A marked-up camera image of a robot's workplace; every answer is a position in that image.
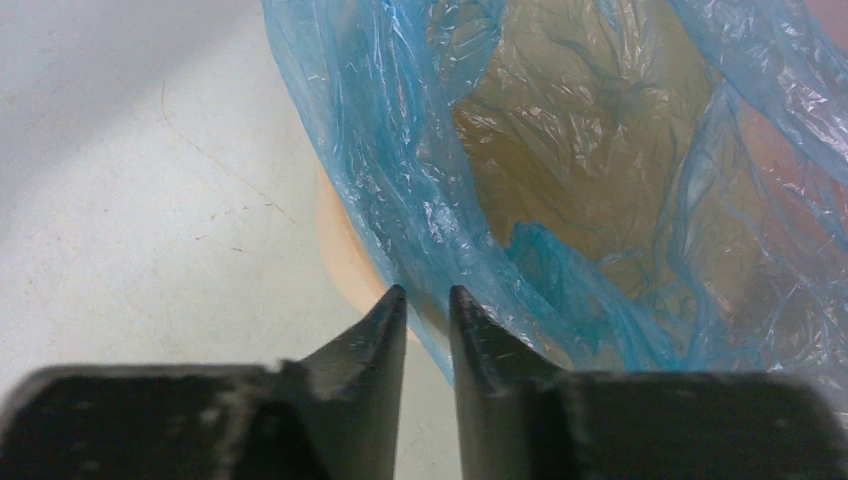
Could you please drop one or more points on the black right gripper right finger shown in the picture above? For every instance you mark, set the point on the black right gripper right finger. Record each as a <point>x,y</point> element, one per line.
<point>522,417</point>

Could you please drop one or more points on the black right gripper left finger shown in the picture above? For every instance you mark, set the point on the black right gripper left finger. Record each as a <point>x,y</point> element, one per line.
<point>333,414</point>

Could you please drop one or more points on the blue plastic trash bag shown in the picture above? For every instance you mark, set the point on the blue plastic trash bag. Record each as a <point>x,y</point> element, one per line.
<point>596,185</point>

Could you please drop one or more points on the cream plastic trash bin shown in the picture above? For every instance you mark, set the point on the cream plastic trash bin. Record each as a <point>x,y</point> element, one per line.
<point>358,258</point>

